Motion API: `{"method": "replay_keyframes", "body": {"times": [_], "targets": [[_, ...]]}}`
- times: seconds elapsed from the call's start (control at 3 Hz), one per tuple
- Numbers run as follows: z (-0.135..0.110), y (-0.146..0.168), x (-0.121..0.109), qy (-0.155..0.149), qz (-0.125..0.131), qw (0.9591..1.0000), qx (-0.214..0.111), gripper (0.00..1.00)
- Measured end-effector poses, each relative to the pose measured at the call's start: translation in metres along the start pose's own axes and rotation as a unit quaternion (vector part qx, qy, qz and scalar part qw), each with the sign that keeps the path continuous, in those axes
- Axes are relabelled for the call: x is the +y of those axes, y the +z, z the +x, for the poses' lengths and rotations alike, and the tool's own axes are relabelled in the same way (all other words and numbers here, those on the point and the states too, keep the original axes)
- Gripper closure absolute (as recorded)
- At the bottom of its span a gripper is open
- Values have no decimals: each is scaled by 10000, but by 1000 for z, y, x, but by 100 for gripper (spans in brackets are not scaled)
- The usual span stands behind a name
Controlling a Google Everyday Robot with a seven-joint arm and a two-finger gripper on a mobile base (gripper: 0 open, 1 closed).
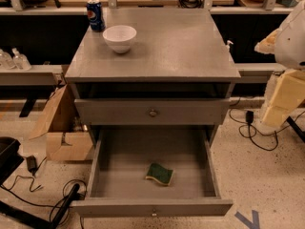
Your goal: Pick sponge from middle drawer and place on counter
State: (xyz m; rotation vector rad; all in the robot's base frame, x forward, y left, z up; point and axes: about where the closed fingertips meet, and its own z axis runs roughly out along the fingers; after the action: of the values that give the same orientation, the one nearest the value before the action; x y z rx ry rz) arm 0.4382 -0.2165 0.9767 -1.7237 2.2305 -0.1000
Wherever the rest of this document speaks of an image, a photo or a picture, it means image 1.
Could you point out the brown cardboard box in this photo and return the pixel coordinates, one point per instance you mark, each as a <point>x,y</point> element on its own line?
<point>65,139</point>

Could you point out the clear sanitizer pump bottle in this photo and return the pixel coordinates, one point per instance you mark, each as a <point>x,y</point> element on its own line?
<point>20,60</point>

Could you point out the black bin at left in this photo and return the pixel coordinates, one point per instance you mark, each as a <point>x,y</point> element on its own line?
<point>9,157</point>

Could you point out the black power adapter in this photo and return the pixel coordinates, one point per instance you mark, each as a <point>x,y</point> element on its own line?
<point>31,164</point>
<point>249,117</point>

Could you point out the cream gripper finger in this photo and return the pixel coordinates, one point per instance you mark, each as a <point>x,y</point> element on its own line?
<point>284,93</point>
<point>267,45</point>

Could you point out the green and yellow sponge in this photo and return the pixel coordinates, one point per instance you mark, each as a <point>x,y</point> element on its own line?
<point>159,174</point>

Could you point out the black stand leg right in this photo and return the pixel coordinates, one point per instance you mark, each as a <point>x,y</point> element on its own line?
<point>295,127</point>

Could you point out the black power adapter left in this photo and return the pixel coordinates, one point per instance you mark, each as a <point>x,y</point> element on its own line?
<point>31,164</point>

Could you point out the black stand leg left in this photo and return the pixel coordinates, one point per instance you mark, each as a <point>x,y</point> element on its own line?
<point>38,223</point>

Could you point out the white ceramic bowl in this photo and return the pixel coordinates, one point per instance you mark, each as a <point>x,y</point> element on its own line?
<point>120,38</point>

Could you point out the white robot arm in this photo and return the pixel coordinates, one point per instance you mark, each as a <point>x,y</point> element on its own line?
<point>290,42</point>

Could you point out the clear sanitizer bottle at edge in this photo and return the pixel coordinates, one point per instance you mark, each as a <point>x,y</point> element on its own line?
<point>6,60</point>

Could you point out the black stand leg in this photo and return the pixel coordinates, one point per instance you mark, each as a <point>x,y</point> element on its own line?
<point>38,223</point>
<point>295,127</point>

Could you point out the grey wooden drawer cabinet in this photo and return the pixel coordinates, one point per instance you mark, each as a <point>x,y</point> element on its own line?
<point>178,54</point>

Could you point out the small white pump bottle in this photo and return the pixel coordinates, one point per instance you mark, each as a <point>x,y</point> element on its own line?
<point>229,45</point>

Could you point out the closed grey top drawer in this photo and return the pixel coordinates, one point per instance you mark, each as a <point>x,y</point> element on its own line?
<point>151,112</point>

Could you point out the blue Pepsi soda can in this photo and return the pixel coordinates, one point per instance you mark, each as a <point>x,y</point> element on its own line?
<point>95,15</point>

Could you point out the black power adapter right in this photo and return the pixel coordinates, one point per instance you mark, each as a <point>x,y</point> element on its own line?
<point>249,117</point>

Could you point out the open grey middle drawer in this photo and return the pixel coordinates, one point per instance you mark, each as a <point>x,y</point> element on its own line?
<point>123,155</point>

